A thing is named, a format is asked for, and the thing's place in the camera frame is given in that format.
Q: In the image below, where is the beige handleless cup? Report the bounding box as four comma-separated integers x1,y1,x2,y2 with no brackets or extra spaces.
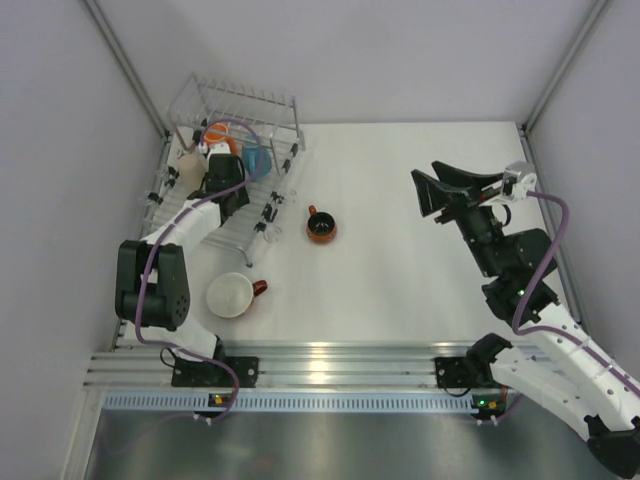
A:
177,153,206,192

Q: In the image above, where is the orange mug black handle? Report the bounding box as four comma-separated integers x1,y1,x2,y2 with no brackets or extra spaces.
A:
201,122,237,154

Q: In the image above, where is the blue mug white interior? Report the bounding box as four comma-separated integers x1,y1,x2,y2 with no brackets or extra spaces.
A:
241,138,272,180

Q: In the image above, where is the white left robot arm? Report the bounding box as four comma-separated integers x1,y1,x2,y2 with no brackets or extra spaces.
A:
115,153,251,387

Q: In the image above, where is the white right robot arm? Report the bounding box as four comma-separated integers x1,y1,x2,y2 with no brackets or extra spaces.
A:
411,161,639,479

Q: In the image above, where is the brown mug black interior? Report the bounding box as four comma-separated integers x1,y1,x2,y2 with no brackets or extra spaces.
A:
306,205,338,244

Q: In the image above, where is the red mug white interior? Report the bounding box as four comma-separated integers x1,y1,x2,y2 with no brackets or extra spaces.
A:
205,272,269,319

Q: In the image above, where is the silver wire dish rack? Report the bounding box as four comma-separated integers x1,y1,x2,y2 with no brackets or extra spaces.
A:
142,73,305,266

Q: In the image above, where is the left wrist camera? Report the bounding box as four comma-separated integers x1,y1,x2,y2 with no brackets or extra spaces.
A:
196,141,236,160

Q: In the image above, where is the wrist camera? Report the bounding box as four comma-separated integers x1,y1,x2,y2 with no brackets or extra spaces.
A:
491,161,537,205
196,141,236,160

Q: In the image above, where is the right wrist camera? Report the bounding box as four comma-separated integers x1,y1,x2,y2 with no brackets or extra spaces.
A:
491,161,537,205

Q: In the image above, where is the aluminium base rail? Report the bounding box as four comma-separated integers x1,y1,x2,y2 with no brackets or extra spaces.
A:
83,340,472,391

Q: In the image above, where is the perforated grey cable duct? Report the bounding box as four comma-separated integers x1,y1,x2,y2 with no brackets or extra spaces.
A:
103,391,502,414

